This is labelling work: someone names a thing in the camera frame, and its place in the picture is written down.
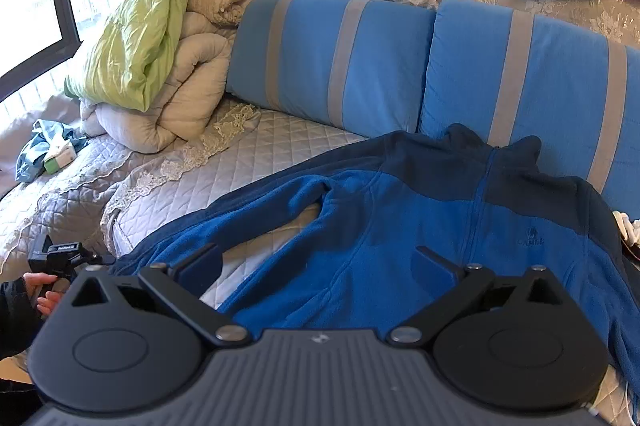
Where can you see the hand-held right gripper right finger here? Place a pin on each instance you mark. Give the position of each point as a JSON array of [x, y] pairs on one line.
[[431, 268]]

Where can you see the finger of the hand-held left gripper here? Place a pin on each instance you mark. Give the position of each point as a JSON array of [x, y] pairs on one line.
[[95, 261]]

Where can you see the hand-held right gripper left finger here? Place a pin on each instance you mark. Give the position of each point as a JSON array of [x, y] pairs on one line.
[[200, 267]]

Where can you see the blue fleece jacket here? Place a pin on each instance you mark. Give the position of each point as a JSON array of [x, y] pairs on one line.
[[380, 216]]

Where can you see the person's left forearm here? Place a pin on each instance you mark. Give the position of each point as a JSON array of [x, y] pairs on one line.
[[15, 321]]

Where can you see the person's left hand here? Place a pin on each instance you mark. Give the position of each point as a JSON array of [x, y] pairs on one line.
[[45, 293]]

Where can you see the small green white box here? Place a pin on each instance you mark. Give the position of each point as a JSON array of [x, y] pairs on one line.
[[59, 158]]

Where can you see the teal crumpled cloth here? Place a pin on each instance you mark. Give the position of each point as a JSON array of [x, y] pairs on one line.
[[42, 140]]

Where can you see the grey quilted bedspread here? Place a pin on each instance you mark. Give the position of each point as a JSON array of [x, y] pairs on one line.
[[250, 140]]

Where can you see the cream comforter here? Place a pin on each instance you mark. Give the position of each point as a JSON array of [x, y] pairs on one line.
[[185, 90]]

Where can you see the white crumpled cloth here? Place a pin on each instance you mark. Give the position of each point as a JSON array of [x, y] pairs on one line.
[[629, 228]]

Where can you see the blue grey striped cushion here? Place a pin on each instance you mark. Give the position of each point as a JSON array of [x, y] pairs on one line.
[[550, 85], [320, 60]]

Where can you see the green quilt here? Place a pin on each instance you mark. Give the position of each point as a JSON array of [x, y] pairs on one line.
[[140, 30]]

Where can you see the gold floral cover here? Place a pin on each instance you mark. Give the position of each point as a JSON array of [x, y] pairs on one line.
[[550, 5]]

